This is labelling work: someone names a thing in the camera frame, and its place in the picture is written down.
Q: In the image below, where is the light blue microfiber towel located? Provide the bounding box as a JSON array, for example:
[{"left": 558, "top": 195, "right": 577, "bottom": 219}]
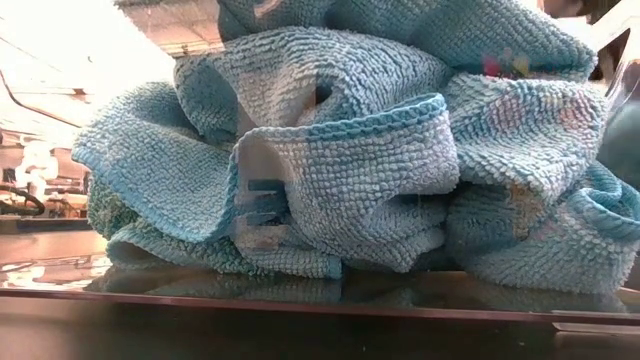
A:
[{"left": 72, "top": 0, "right": 640, "bottom": 297}]

